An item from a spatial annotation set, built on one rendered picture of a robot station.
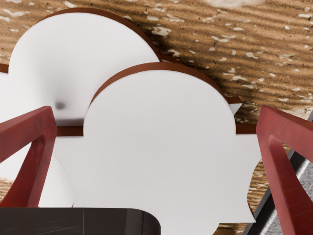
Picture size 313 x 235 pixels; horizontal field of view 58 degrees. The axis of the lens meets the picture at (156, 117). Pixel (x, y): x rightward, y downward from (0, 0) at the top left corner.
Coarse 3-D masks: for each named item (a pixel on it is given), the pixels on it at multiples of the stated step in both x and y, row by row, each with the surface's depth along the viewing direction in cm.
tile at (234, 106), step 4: (164, 56) 16; (168, 56) 16; (164, 60) 15; (168, 60) 16; (172, 60) 16; (176, 60) 16; (228, 100) 17; (232, 100) 17; (236, 100) 17; (240, 100) 17; (232, 104) 17; (236, 104) 17; (240, 104) 17; (232, 108) 17; (236, 108) 17; (232, 112) 17
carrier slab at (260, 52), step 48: (0, 0) 15; (48, 0) 15; (96, 0) 15; (144, 0) 15; (192, 0) 15; (240, 0) 15; (288, 0) 15; (0, 48) 17; (192, 48) 17; (240, 48) 17; (288, 48) 17; (240, 96) 19; (288, 96) 19; (0, 192) 24
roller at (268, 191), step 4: (312, 112) 22; (312, 116) 22; (308, 120) 22; (288, 152) 24; (292, 152) 24; (288, 156) 24; (268, 188) 27; (268, 192) 27; (264, 196) 27; (268, 196) 28; (264, 200) 28; (260, 204) 28; (256, 208) 28; (260, 208) 29; (256, 212) 29; (256, 216) 30; (248, 224) 30; (252, 224) 31; (248, 228) 31; (244, 232) 31
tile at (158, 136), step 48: (96, 96) 12; (144, 96) 12; (192, 96) 12; (96, 144) 14; (144, 144) 14; (192, 144) 14; (240, 144) 14; (96, 192) 16; (144, 192) 16; (192, 192) 16; (240, 192) 16
